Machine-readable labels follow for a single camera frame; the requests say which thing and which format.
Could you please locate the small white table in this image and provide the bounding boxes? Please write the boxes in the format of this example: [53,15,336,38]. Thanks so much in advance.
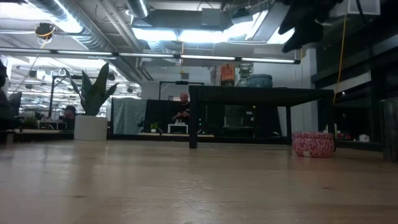
[167,123,189,134]

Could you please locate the blue patterned candle tin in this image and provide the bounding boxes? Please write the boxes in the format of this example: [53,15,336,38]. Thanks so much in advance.
[246,73,274,88]

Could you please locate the person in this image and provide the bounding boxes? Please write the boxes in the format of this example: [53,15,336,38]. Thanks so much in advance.
[172,91,191,124]
[0,60,13,131]
[61,105,78,131]

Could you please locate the grey cloth partition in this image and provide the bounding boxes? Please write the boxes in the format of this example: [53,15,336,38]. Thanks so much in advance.
[112,97,147,135]

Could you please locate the black workstation frame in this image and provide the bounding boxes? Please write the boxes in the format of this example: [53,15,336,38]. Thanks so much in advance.
[47,74,80,129]

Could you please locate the pink patterned candle tin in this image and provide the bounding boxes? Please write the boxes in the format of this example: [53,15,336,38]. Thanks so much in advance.
[291,131,336,159]

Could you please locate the bushy green plant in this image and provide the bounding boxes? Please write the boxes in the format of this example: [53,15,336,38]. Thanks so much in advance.
[22,114,39,129]

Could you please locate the long ceiling light bar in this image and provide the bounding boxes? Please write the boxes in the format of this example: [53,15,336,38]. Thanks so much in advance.
[0,47,302,65]

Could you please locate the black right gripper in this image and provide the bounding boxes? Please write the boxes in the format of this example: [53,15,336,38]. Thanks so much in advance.
[278,0,343,53]

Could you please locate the green snake plant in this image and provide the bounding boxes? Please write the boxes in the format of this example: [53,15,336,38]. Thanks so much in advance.
[63,62,121,116]

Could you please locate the black side table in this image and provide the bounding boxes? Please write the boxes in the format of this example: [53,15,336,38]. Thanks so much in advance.
[188,85,335,149]

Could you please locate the computer tower green lights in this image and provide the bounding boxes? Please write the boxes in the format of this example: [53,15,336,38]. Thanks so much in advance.
[195,113,208,134]

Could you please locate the black ceiling cable reel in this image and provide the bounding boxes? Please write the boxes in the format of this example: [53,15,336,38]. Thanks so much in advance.
[34,22,57,40]

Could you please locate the black gantry frame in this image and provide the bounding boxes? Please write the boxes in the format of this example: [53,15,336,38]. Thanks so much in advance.
[158,80,205,100]

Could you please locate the white ceiling vent box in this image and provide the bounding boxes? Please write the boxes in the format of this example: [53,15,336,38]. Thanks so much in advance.
[331,0,381,17]

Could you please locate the yellow cable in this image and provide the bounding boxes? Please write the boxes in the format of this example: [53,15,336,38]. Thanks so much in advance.
[331,14,348,105]

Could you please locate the grey ceiling box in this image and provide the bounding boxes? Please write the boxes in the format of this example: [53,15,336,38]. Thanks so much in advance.
[200,7,222,27]

